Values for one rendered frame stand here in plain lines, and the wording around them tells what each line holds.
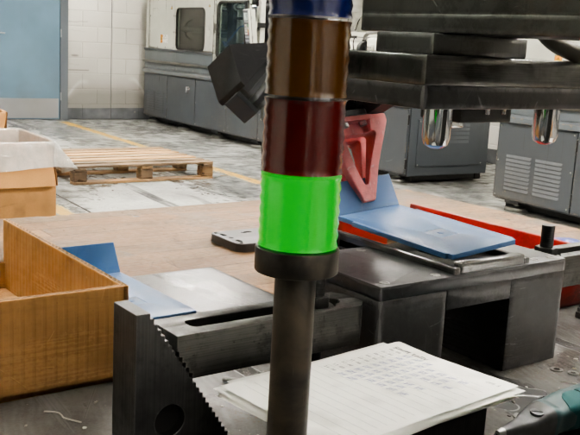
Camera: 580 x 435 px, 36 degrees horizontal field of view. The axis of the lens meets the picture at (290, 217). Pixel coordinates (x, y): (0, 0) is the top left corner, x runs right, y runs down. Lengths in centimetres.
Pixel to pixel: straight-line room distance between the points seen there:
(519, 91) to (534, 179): 593
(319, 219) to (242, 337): 16
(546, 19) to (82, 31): 1153
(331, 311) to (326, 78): 23
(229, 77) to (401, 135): 690
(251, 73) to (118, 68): 1149
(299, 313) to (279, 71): 11
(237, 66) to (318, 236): 36
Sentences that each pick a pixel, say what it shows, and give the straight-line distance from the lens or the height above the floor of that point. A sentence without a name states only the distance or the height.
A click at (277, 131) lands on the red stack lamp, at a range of 40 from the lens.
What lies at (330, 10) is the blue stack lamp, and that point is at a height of 116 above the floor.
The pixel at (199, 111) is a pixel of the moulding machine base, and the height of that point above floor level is 27.
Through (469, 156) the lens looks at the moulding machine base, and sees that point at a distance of 810.
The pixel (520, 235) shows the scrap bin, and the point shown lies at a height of 96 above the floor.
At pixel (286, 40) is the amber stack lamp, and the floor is 114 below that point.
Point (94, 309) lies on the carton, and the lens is 63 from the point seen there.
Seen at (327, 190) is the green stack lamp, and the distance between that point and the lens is 40.
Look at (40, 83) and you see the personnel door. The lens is 1186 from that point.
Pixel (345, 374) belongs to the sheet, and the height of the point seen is 95.
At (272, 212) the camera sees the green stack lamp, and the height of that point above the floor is 107.
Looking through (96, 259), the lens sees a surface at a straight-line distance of 84.
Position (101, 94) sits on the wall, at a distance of 1216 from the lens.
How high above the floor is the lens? 114
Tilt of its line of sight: 11 degrees down
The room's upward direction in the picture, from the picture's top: 3 degrees clockwise
